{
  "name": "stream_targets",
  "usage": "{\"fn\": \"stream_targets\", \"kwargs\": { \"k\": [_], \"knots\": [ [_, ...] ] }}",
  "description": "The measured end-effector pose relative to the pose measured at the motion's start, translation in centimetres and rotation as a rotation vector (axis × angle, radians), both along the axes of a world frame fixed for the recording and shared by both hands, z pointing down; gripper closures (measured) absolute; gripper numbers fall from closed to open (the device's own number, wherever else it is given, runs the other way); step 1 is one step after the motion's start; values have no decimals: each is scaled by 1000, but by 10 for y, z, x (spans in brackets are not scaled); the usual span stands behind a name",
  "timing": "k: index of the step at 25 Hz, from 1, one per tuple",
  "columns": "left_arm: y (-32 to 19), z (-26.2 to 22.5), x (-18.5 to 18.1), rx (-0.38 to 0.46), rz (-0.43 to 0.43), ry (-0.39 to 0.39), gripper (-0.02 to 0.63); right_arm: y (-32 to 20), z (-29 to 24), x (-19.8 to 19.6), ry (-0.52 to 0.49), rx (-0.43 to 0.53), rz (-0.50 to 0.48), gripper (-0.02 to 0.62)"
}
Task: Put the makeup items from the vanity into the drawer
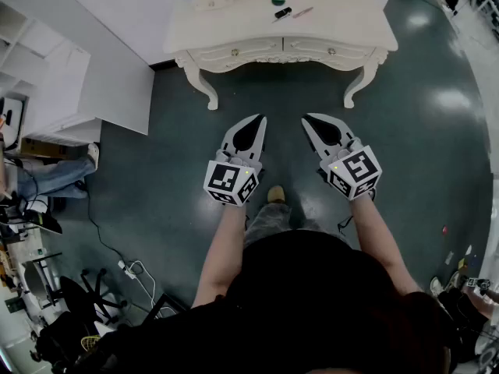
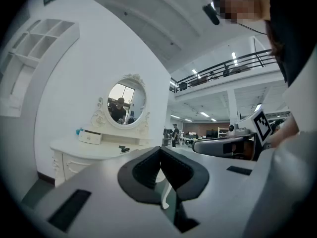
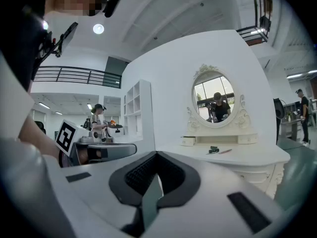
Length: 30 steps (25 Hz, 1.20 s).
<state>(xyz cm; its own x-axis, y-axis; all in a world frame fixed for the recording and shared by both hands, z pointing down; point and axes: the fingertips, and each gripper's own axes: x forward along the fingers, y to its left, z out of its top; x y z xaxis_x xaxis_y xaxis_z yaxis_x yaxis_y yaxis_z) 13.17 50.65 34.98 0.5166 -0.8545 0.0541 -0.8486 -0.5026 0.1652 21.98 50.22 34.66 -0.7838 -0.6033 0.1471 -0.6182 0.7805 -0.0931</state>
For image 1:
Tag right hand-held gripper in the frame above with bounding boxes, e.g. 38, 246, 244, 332
300, 112, 383, 203

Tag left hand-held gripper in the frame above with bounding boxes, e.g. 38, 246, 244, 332
202, 114, 268, 209

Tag white ornate dressing table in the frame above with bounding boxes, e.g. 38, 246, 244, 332
162, 0, 399, 111

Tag person's right forearm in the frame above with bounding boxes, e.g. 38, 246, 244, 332
348, 195, 424, 295

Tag person's left forearm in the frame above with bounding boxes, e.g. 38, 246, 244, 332
191, 203, 247, 309

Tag white ornate desk drawer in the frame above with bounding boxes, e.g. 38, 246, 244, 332
190, 37, 284, 72
283, 36, 377, 69

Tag person's beige shoe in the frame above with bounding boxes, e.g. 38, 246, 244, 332
267, 185, 287, 204

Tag person's camouflage trousers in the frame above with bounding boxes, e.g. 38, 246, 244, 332
243, 203, 352, 249

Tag person's black shirt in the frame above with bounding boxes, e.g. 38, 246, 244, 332
97, 230, 469, 374

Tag white power strip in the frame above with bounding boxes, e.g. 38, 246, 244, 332
118, 260, 137, 280

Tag white cabinet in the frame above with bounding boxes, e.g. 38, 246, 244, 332
0, 0, 103, 146

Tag brown cardboard box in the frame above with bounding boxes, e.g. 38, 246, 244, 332
20, 137, 80, 160

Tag black office chair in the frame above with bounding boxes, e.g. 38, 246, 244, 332
58, 269, 128, 326

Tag thin black cord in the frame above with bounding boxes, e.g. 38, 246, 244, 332
337, 215, 355, 236

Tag white floor cable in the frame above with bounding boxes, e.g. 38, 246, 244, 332
128, 260, 157, 312

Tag black floor cable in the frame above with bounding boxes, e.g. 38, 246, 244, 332
84, 191, 126, 265

